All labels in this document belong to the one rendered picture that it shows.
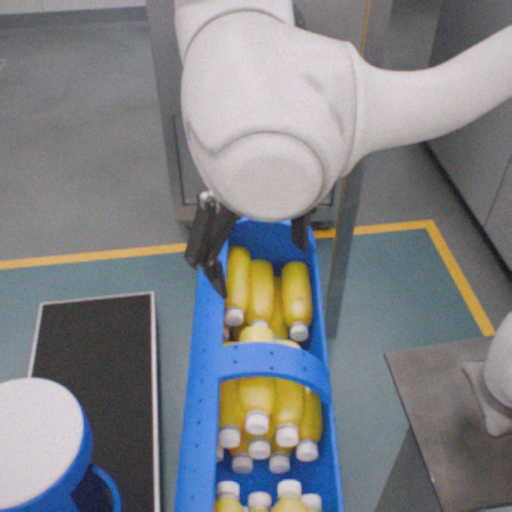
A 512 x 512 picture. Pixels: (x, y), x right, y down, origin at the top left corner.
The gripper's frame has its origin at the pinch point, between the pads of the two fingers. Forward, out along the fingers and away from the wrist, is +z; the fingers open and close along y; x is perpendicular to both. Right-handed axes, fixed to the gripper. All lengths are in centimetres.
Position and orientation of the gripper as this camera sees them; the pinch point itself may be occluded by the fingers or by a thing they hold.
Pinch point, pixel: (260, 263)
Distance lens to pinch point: 75.6
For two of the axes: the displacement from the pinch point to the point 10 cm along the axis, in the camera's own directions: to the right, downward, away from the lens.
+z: 0.8, 6.8, 7.2
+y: 8.2, -4.6, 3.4
